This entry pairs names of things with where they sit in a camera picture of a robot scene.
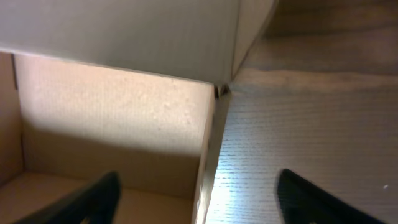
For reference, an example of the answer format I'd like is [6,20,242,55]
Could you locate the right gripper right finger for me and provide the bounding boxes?
[275,169,383,224]

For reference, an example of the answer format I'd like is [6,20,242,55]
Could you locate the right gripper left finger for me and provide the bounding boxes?
[16,171,121,224]

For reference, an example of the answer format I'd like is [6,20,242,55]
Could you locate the brown cardboard box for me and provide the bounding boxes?
[1,0,277,223]

